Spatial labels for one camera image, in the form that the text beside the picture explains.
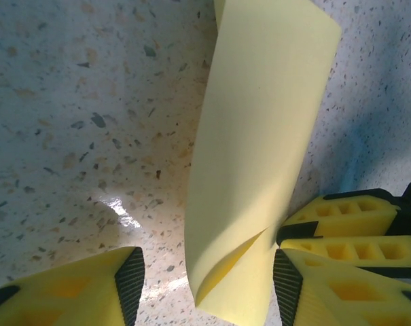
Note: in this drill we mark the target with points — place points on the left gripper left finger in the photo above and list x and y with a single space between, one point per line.
55 299

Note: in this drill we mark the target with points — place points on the pale yellow paper sheet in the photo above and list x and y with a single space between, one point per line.
259 119

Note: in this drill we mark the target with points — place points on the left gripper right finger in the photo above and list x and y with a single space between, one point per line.
344 299

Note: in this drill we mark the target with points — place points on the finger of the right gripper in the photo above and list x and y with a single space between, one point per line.
361 251
344 214

